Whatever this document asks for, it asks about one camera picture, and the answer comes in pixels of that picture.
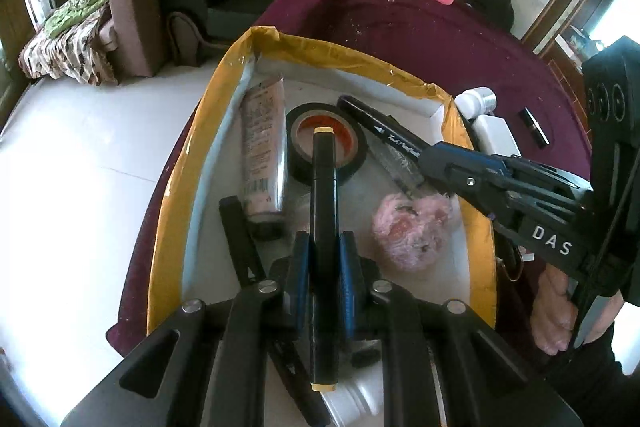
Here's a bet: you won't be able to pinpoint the thin black pencil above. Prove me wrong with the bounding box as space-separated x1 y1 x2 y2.
219 196 331 426

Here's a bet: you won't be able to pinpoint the black marker yellow ends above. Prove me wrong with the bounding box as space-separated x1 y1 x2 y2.
309 126 341 393

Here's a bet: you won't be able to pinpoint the white roll in box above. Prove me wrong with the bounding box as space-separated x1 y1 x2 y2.
321 376 384 427

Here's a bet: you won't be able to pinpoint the white charger adapter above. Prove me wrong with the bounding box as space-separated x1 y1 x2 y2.
472 115 521 157

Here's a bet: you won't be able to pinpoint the pink cream tube with barcode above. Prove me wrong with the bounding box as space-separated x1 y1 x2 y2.
241 78 288 225

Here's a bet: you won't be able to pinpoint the black tape roll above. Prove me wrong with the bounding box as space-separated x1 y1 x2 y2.
286 103 368 185

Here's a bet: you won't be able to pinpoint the pink fluffy pom-pom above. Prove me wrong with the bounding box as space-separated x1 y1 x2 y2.
372 193 454 272

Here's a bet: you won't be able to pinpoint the black lipstick tube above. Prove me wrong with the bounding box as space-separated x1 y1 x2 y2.
518 107 550 150

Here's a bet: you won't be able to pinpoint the black camera mount box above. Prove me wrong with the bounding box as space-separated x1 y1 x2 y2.
569 34 640 348

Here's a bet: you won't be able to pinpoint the white round jar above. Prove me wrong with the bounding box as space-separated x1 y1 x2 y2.
454 87 498 120

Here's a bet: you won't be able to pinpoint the yellow taped foam box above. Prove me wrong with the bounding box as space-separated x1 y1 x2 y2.
145 26 497 334

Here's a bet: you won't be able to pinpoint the clear pen with print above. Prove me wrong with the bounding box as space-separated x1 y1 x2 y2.
368 139 427 199

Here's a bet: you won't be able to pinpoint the patterned blanket pile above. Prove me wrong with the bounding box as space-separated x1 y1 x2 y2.
18 0 117 86

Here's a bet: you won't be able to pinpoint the maroon bed cover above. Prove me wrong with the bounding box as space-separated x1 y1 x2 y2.
105 0 594 358

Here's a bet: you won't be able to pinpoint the black marker pen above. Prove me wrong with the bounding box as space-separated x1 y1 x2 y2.
337 95 430 164

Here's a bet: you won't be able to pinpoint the person's right hand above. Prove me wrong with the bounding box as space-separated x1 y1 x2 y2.
530 265 625 357

